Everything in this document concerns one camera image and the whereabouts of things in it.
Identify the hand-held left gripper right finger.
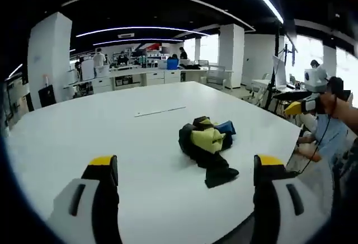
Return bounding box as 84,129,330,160
253,154,335,244

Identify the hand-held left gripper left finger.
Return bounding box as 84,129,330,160
46,155,124,244

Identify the yellow blue black garment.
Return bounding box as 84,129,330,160
178,116,240,189

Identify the white template sheet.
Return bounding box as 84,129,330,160
134,106,187,118

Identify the person's right hand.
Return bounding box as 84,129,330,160
318,92,341,119

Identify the white board panel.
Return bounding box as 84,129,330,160
272,55,288,90

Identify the black equipment stand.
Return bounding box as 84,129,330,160
264,21,299,112

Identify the small white desk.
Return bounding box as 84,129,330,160
243,73,274,105

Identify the person's dark clothing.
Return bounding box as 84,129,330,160
332,137,358,228

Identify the black cabinet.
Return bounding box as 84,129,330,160
38,85,55,107

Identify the white box machine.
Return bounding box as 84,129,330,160
81,59,95,81

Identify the long white drawer counter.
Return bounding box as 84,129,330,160
64,64,234,93

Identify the short curved ceiling light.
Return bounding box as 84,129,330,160
93,38,184,46

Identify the long curved ceiling light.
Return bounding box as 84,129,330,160
76,26,209,38

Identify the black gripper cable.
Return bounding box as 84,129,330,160
303,94,338,172

